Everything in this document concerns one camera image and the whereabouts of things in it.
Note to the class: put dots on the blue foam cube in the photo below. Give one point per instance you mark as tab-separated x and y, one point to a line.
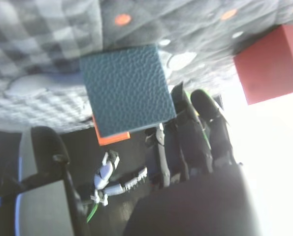
126	91

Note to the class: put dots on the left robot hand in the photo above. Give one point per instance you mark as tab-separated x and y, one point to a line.
198	209

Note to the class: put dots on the orange foam cube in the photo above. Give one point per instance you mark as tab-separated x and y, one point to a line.
111	140

